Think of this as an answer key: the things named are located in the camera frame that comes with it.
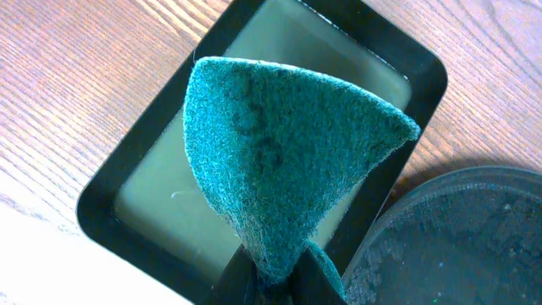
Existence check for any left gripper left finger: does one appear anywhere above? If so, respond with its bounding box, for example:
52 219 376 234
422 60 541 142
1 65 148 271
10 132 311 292
198 246 257 305

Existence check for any black rectangular tray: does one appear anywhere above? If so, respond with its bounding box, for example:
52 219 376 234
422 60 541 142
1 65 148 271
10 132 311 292
77 0 448 303

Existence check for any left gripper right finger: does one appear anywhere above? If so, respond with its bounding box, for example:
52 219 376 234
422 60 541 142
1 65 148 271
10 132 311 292
286 247 346 305

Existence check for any green yellow sponge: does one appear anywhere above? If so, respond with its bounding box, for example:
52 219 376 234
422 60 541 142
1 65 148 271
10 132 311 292
183 57 421 286

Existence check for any black round tray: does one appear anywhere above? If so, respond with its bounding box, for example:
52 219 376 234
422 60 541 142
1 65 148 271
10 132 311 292
342 166 541 305

